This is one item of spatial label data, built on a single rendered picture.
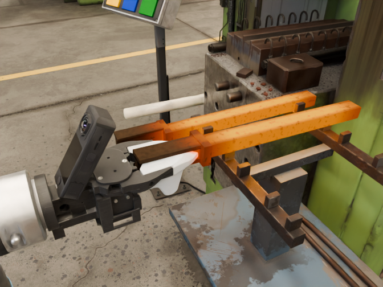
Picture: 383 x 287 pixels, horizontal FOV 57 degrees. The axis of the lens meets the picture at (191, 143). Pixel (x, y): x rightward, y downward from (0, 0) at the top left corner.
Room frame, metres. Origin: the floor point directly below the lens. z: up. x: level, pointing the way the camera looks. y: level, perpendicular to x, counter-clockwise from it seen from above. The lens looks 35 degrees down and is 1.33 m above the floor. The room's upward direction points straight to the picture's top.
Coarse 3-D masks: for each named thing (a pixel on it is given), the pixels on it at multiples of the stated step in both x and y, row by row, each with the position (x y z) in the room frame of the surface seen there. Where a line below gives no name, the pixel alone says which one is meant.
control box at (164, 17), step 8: (104, 0) 1.51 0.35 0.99; (160, 0) 1.32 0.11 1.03; (168, 0) 1.32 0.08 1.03; (176, 0) 1.35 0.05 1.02; (104, 8) 1.49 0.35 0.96; (112, 8) 1.46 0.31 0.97; (120, 8) 1.43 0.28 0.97; (160, 8) 1.30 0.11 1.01; (168, 8) 1.32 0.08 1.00; (176, 8) 1.35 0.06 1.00; (128, 16) 1.42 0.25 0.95; (136, 16) 1.36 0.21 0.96; (144, 16) 1.33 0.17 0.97; (160, 16) 1.29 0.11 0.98; (168, 16) 1.32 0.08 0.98; (152, 24) 1.39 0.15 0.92; (160, 24) 1.29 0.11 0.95; (168, 24) 1.31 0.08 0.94
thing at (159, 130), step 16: (288, 96) 0.65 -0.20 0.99; (304, 96) 0.65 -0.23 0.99; (224, 112) 0.58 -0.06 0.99; (240, 112) 0.58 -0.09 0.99; (256, 112) 0.59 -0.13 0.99; (272, 112) 0.61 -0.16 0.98; (128, 128) 0.51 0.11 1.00; (144, 128) 0.51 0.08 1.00; (160, 128) 0.51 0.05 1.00; (176, 128) 0.53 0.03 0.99; (192, 128) 0.53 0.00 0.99; (224, 128) 0.56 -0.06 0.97
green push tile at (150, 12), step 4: (144, 0) 1.36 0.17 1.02; (148, 0) 1.35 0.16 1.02; (152, 0) 1.33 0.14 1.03; (156, 0) 1.32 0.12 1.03; (144, 4) 1.35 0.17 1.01; (148, 4) 1.34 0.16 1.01; (152, 4) 1.33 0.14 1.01; (156, 4) 1.32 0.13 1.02; (140, 8) 1.35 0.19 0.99; (144, 8) 1.34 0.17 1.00; (148, 8) 1.33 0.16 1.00; (152, 8) 1.32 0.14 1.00; (140, 12) 1.34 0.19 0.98; (144, 12) 1.33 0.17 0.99; (148, 12) 1.32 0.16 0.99; (152, 12) 1.31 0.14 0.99; (148, 16) 1.32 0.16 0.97; (152, 16) 1.30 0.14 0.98
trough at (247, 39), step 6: (330, 24) 1.13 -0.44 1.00; (336, 24) 1.14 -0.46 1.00; (342, 24) 1.15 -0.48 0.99; (348, 24) 1.15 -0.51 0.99; (288, 30) 1.07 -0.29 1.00; (294, 30) 1.08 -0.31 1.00; (300, 30) 1.08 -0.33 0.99; (306, 30) 1.09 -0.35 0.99; (312, 30) 1.10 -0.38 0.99; (246, 36) 1.01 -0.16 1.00; (252, 36) 1.02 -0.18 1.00; (258, 36) 1.03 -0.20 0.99; (264, 36) 1.04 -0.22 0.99; (270, 36) 1.04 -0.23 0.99; (246, 42) 1.00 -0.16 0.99
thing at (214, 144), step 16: (304, 112) 0.51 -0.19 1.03; (320, 112) 0.52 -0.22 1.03; (336, 112) 0.52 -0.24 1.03; (352, 112) 0.53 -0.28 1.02; (240, 128) 0.45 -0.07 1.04; (256, 128) 0.46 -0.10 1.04; (272, 128) 0.46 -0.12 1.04; (288, 128) 0.47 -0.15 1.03; (304, 128) 0.48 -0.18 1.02; (160, 144) 0.40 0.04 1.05; (176, 144) 0.40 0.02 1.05; (192, 144) 0.40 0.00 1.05; (208, 144) 0.40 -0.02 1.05; (224, 144) 0.42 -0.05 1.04; (240, 144) 0.43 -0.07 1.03; (256, 144) 0.44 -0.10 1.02; (144, 160) 0.36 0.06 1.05; (208, 160) 0.39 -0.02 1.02
